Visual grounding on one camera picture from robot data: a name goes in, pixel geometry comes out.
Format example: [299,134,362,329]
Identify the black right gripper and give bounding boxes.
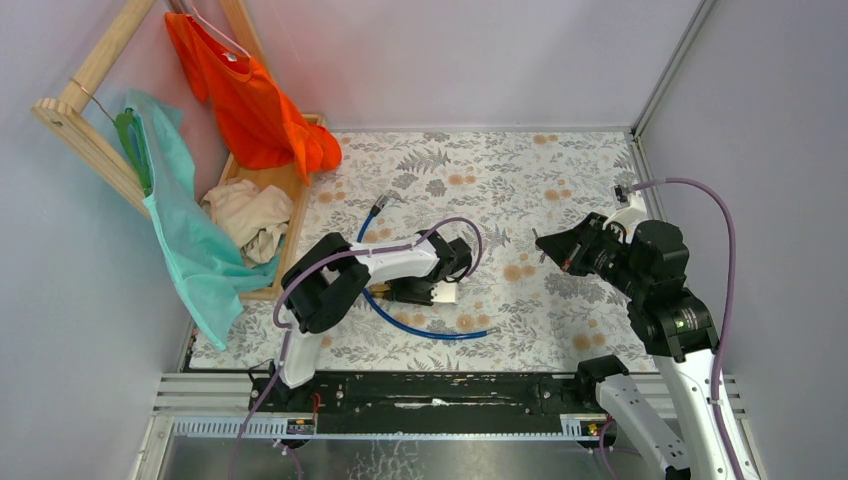
[535,210,647,296]

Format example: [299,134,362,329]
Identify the blue cable lock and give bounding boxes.
[356,193,501,342]

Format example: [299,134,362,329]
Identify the silver key bunch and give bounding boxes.
[531,228,546,264]

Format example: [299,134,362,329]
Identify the brass padlock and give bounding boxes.
[369,284,393,300]

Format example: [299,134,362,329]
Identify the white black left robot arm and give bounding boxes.
[271,229,478,411]

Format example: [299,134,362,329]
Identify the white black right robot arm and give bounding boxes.
[535,213,759,479]

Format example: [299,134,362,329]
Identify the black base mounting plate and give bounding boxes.
[248,371,608,436]

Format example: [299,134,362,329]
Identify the beige crumpled cloth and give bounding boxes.
[201,178,294,267]

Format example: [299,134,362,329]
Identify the orange t-shirt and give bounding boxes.
[164,13,343,184]

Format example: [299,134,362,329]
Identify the teal cloth garment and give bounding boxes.
[125,89,280,350]

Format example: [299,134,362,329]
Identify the green clothes hanger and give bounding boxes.
[113,107,152,197]

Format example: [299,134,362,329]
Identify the pink clothes hanger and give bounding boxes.
[185,1,251,62]

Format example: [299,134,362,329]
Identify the wooden clothes rack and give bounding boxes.
[31,0,310,301]

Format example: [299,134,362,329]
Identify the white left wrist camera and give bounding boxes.
[431,282,458,304]

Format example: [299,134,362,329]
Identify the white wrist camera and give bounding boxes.
[606,185,649,233]
[431,282,458,304]

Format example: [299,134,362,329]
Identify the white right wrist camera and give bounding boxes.
[606,185,649,233]

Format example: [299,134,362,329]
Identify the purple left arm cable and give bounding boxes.
[228,216,485,480]

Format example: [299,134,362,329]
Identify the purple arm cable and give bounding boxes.
[228,216,485,480]
[599,177,750,480]

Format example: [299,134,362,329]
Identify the grey aluminium frame rail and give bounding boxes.
[632,1,759,479]

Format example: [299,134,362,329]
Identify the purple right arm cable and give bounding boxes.
[599,177,750,480]

